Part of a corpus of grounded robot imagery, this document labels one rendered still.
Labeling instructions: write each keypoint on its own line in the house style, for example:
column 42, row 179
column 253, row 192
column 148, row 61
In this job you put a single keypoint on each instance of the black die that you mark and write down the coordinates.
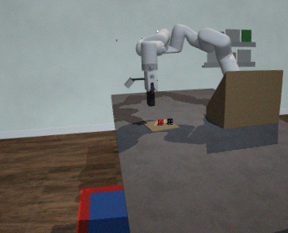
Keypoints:
column 170, row 121

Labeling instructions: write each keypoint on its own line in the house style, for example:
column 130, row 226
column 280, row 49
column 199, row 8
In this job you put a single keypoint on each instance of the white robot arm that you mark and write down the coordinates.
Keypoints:
column 205, row 40

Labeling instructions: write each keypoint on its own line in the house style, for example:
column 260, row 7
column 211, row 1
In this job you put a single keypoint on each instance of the tan flat mat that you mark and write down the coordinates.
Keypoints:
column 153, row 126

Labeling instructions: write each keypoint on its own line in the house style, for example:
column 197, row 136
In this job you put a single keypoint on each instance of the red die with white pips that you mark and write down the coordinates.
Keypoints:
column 160, row 122

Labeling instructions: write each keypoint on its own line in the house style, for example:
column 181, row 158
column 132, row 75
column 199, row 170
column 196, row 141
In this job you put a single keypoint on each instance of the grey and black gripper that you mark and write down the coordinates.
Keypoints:
column 151, row 84

